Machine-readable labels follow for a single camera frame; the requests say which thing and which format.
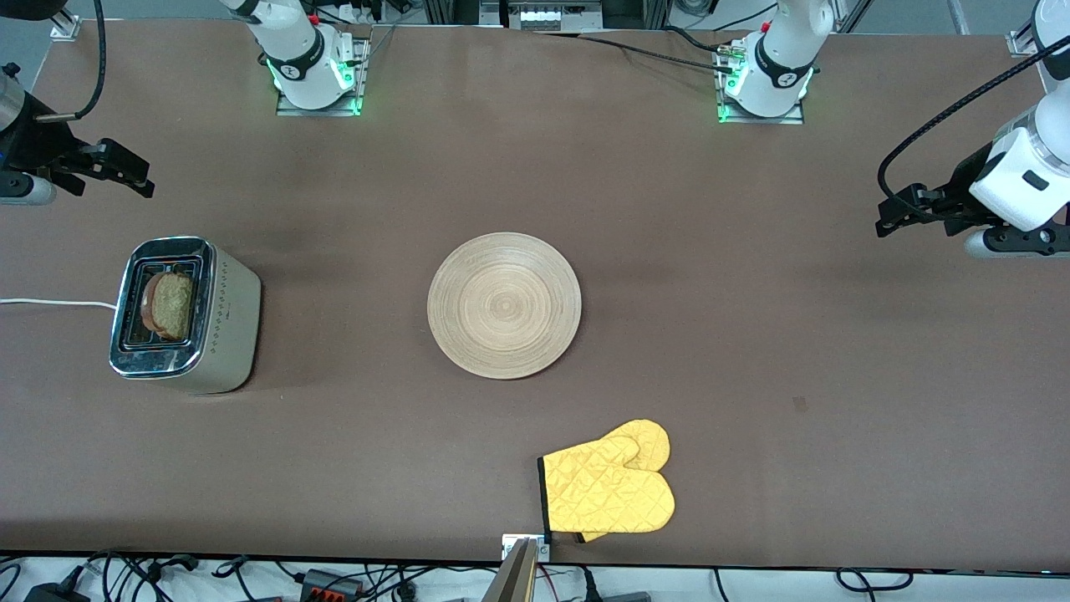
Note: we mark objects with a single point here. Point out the grey electrical terminal box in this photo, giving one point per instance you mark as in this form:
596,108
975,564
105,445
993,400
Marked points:
552,15

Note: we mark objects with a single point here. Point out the round wooden plate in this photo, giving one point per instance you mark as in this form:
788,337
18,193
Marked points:
504,305

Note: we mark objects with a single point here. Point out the silver two-slot toaster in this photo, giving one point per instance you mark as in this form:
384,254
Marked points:
226,318

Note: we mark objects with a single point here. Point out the brown bread slice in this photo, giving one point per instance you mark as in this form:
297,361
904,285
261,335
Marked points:
171,305

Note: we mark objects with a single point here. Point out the black power adapter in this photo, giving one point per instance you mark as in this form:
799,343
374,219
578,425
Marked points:
54,594

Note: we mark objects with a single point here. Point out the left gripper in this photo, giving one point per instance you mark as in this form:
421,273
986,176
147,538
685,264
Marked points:
955,195

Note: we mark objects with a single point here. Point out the metal table edge bracket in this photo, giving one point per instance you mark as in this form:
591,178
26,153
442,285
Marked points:
508,545

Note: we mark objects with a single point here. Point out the silver table corner bracket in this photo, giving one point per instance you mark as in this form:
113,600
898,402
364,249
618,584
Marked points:
65,29
1020,43

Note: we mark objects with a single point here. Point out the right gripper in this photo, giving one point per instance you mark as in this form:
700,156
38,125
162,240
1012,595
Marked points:
35,144

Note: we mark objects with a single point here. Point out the slanted metal profile bar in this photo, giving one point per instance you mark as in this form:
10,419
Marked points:
512,581

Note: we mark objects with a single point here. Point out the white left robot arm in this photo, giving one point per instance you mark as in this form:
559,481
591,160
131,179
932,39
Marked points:
777,58

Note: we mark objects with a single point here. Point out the black orange connector block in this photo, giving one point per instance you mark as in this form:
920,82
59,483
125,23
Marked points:
330,584

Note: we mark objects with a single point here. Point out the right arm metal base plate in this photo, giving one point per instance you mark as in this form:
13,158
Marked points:
361,75

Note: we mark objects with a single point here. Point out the yellow quilted oven mitt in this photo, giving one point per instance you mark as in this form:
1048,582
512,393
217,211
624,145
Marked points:
650,439
606,493

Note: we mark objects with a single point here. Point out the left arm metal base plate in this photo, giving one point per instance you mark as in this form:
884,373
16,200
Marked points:
796,119

